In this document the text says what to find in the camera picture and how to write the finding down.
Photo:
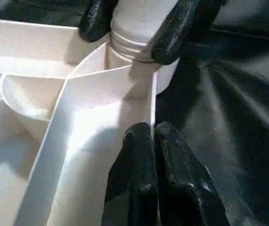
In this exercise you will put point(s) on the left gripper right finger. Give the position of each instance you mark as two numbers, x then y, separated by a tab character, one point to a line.
186	188

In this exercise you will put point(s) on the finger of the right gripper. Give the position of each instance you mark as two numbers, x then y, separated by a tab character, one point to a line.
183	30
96	21

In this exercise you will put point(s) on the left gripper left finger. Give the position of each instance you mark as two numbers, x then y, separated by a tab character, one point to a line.
134	181

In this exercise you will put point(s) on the white plastic table leg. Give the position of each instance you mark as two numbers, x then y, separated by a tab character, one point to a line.
139	28

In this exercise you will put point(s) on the white plastic table top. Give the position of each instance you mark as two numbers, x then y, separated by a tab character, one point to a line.
42	106

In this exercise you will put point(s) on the black mat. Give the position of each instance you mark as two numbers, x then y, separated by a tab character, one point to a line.
230	117

